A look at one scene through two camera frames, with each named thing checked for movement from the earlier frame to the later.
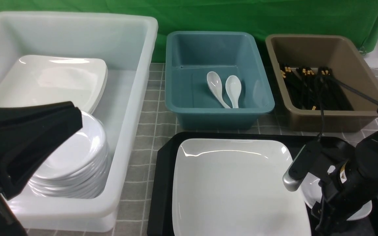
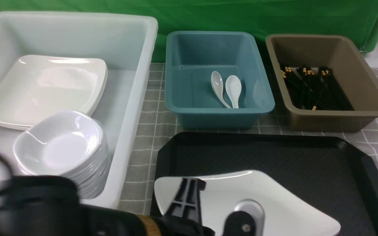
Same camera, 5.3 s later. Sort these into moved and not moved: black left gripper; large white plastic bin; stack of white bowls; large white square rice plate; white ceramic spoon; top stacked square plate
Moved: large white square rice plate; black left gripper
Not moved: stack of white bowls; large white plastic bin; white ceramic spoon; top stacked square plate
